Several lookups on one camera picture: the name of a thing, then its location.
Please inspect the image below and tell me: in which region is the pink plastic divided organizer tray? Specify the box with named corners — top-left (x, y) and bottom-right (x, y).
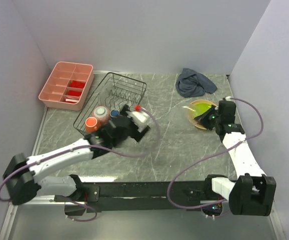
top-left (38, 61), bottom-right (94, 111)

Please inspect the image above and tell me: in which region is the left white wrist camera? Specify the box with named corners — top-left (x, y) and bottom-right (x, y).
top-left (128, 105), bottom-right (150, 132)

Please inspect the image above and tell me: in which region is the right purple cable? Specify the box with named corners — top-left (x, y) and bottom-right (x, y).
top-left (166, 96), bottom-right (265, 218)

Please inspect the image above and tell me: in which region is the yellow plate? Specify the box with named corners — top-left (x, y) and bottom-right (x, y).
top-left (187, 99), bottom-right (218, 130)

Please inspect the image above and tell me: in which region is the purple cable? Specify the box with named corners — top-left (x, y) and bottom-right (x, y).
top-left (0, 104), bottom-right (160, 202)
top-left (166, 96), bottom-right (265, 218)

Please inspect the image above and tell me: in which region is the red white item in tray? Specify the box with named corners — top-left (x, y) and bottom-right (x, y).
top-left (65, 97), bottom-right (79, 104)

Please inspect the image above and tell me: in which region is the orange ceramic mug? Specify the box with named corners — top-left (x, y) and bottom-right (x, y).
top-left (85, 116), bottom-right (101, 133)

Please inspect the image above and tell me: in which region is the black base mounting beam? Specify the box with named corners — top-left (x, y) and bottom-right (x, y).
top-left (68, 180), bottom-right (222, 212)

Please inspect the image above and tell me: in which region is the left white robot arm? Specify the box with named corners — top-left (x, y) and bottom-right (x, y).
top-left (1, 105), bottom-right (151, 206)

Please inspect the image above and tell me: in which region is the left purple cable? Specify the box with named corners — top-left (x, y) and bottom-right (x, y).
top-left (0, 104), bottom-right (160, 202)

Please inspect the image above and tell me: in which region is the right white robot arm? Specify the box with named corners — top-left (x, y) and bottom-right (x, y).
top-left (196, 97), bottom-right (277, 216)

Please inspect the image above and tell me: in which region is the black wire dish rack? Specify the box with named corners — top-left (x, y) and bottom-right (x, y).
top-left (73, 72), bottom-right (147, 135)

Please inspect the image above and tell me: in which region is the grey-blue crumpled cloth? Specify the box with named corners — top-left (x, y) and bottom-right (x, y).
top-left (175, 68), bottom-right (218, 98)

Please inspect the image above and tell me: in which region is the green plate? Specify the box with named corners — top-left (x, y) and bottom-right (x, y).
top-left (192, 102), bottom-right (216, 118)

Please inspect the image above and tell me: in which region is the blue ceramic mug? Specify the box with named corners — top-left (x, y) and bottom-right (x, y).
top-left (109, 109), bottom-right (120, 120)

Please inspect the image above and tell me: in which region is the red patterned white bowl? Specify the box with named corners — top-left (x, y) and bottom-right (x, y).
top-left (91, 105), bottom-right (110, 126)

